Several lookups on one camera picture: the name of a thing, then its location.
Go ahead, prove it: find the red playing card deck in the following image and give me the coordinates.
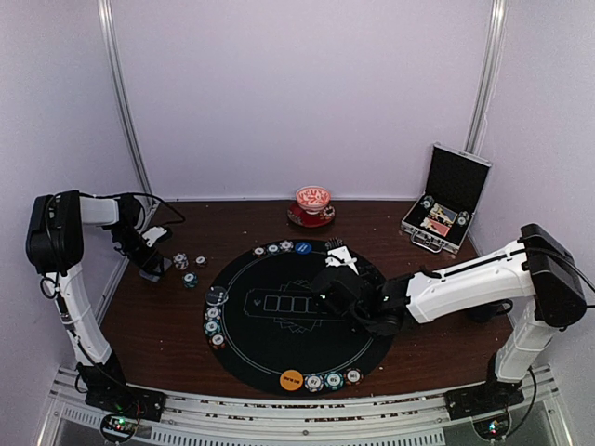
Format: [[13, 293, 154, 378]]
[[420, 217, 451, 237]]

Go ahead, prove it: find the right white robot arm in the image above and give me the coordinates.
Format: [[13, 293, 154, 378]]
[[311, 224, 590, 411]]

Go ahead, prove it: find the green poker chip stack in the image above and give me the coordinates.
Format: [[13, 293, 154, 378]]
[[182, 272, 198, 289]]

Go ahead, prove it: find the orange big blind button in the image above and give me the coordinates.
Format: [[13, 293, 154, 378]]
[[279, 369, 304, 392]]

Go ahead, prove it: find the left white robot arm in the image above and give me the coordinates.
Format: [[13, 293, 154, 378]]
[[25, 190, 172, 374]]

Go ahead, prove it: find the red floral saucer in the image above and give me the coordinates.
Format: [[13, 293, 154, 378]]
[[287, 202, 336, 229]]

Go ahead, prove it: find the grey card deck box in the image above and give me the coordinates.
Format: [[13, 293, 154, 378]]
[[139, 258, 172, 282]]

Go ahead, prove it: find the aluminium frame post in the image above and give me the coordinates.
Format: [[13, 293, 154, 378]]
[[464, 0, 508, 155], [97, 0, 152, 194]]

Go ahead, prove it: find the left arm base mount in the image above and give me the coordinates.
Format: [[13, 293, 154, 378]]
[[76, 360, 166, 435]]

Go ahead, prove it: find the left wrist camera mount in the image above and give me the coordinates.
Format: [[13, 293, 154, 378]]
[[141, 226, 172, 247]]

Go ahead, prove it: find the round black poker mat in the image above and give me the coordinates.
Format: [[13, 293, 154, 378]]
[[208, 240, 392, 398]]

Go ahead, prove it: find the left aluminium frame post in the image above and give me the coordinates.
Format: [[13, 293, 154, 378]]
[[97, 0, 152, 194]]

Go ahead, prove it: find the chip roll in case right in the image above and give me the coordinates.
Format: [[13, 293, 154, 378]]
[[456, 211, 471, 227]]

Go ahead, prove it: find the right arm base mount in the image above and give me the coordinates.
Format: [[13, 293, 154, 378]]
[[444, 373, 524, 441]]

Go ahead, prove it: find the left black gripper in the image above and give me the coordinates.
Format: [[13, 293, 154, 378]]
[[112, 227, 164, 277]]

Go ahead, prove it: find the playing card deck in case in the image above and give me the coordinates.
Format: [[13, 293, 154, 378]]
[[430, 203, 457, 226]]

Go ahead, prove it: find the chip roll in case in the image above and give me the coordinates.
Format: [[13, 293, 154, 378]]
[[456, 211, 471, 227], [419, 195, 435, 210]]

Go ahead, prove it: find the dark blue mug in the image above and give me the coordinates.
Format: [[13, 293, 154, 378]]
[[465, 299, 514, 323]]

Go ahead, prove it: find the red patterned bowl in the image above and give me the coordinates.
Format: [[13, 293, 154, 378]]
[[295, 186, 331, 214]]

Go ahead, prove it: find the clear dealer button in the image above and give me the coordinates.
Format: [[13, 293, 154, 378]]
[[205, 286, 229, 307]]

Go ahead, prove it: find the blue small blind button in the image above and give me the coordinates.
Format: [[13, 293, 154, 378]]
[[295, 242, 312, 255]]

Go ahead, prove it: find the right aluminium frame post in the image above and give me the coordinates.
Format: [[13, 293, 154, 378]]
[[464, 0, 508, 155]]

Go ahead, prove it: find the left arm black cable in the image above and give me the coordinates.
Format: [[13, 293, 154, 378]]
[[39, 190, 187, 326]]

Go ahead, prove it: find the orange black chip stack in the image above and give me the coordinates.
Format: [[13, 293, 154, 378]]
[[194, 256, 208, 268]]

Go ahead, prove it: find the chip roll in case left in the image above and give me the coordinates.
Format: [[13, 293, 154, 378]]
[[419, 195, 435, 210]]

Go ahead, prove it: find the aluminium poker case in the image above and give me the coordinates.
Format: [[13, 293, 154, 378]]
[[401, 144, 492, 255]]

